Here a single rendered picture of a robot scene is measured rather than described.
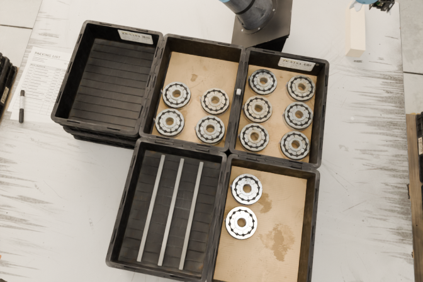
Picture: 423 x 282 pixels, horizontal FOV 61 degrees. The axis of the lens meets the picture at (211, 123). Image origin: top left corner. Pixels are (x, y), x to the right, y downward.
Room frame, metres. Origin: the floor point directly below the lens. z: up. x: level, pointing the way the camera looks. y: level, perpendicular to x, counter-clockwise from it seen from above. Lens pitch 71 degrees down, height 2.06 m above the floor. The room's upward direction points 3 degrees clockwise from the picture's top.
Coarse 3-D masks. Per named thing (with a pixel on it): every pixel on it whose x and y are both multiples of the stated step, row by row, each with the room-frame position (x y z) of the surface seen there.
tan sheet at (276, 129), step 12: (252, 72) 0.64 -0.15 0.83; (276, 72) 0.64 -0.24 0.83; (288, 72) 0.65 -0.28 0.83; (276, 96) 0.55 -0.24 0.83; (276, 108) 0.50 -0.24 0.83; (312, 108) 0.51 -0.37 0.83; (240, 120) 0.44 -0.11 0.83; (276, 120) 0.45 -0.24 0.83; (312, 120) 0.46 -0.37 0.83; (276, 132) 0.41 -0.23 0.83; (276, 144) 0.36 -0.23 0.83; (276, 156) 0.32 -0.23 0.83
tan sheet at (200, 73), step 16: (176, 64) 0.66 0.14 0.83; (192, 64) 0.66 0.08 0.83; (208, 64) 0.66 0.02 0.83; (224, 64) 0.67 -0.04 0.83; (176, 80) 0.59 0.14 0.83; (192, 80) 0.59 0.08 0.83; (208, 80) 0.60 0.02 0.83; (224, 80) 0.60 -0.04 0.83; (176, 96) 0.52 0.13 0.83; (192, 96) 0.53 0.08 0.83; (192, 112) 0.47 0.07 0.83; (192, 128) 0.40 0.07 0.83; (208, 128) 0.41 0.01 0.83
